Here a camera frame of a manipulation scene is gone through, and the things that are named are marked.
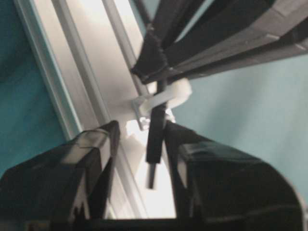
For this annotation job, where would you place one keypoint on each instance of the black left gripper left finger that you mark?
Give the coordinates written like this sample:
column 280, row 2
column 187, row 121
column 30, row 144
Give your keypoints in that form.
column 60, row 182

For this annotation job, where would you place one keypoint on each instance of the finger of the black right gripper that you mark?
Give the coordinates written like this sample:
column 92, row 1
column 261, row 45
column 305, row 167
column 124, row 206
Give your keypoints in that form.
column 173, row 15
column 230, row 33

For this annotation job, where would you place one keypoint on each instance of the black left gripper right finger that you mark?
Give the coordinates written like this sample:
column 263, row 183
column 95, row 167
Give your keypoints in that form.
column 223, row 182

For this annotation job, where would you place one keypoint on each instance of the aluminium extrusion rail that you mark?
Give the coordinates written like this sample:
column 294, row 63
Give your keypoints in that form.
column 85, row 50

